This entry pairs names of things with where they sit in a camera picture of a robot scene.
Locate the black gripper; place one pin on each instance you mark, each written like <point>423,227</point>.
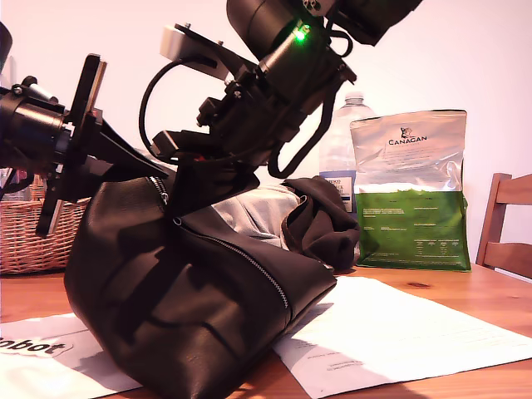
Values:
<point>241,116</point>
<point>35,124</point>

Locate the black leather zip bag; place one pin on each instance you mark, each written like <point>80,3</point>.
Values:
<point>166,291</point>

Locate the green silver pet food bag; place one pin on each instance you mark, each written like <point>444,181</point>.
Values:
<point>411,232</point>

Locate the wicker basket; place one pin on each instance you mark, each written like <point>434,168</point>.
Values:
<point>33,241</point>

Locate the large clear water bottle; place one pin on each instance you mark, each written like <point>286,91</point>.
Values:
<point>336,141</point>

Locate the dark brown grey-lined hoodie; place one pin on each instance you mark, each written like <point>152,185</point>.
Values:
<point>324,224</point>

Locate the white LeRobot text sticker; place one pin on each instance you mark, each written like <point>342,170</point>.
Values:
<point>37,348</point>

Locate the white printed paper sheet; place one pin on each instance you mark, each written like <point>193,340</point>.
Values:
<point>395,332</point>

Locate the wooden chair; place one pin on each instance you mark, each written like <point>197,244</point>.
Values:
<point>494,216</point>

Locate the arm wrist camera box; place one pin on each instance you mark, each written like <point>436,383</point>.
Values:
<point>172,41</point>
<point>39,92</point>

